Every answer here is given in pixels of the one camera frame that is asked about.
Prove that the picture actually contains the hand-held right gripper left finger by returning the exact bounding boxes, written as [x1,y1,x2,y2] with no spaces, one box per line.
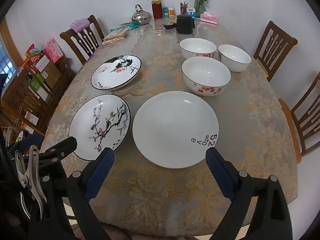
[27,147,115,240]

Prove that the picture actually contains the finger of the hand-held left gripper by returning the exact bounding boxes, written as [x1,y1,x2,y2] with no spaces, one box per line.
[37,136,78,180]
[7,134,44,155]

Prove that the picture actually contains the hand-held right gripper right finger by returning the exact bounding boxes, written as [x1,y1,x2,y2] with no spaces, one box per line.
[206,147,293,240]

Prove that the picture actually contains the bird and branch painted plate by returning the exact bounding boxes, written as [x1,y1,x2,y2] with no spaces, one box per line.
[69,94,131,161]

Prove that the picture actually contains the white plate with black lettering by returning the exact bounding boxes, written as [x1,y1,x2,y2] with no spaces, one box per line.
[132,91,219,169]

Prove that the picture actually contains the lotus painted plate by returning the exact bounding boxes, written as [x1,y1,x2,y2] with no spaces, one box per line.
[90,54,142,91]

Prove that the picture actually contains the large white red-flower bowl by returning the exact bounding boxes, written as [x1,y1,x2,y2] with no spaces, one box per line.
[182,56,231,97]

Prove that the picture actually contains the small white red-flower bowl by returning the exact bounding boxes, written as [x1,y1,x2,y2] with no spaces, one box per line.
[218,44,251,73]

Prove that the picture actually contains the medium white red-flower bowl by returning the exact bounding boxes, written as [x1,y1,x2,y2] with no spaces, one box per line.
[179,38,217,60]

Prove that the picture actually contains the metal spring clamp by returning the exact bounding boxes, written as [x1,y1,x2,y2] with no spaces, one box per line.
[14,145,48,222]

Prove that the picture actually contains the white power socket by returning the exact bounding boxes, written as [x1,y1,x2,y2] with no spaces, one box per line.
[25,112,39,126]

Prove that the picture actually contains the wooden shelf with boxes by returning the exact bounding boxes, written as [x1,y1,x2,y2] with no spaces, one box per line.
[0,65,59,137]

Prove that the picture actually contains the green box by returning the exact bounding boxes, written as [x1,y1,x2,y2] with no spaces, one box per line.
[29,74,46,93]

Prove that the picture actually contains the cardboard box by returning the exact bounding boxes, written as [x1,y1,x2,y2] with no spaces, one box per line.
[40,61,62,88]

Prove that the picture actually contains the white box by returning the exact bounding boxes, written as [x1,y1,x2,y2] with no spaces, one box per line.
[32,55,49,73]

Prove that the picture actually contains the window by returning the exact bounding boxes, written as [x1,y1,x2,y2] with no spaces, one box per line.
[0,40,13,80]

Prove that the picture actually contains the wooden chair with light seat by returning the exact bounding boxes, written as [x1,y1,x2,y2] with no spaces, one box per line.
[278,71,320,164]

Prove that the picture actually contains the red snack bag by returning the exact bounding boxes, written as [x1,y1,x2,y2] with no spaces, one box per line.
[24,44,43,65]

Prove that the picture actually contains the pink flowered tissue bundle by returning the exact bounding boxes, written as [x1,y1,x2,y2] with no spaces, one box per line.
[42,37,63,62]

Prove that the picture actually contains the wooden chair with purple cloth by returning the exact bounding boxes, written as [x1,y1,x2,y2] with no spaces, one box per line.
[60,14,105,65]

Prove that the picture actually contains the purple cloth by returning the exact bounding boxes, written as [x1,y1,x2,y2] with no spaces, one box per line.
[69,18,90,32]

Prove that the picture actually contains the scalloped lace doily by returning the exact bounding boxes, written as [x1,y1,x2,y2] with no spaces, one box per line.
[112,26,200,98]

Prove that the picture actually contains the clear snack packets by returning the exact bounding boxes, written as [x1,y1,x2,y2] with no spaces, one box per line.
[103,26,130,45]

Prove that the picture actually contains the teal packet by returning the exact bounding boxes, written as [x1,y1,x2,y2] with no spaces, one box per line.
[110,21,139,33]

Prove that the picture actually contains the dark wooden chair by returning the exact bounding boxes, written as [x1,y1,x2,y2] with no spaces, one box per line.
[253,21,298,82]

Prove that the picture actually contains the steel kettle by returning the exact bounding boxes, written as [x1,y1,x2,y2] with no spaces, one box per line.
[131,4,152,26]

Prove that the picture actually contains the black teapot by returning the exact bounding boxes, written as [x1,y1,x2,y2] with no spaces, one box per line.
[176,14,195,34]

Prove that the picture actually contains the pink tissue pack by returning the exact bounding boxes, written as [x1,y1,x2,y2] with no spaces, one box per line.
[200,12,219,25]

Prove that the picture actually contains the red bottle with gold cap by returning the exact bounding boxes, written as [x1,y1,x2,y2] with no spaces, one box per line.
[151,0,163,19]

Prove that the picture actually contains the green vase with flowers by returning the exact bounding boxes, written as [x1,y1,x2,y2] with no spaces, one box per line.
[172,0,218,18]

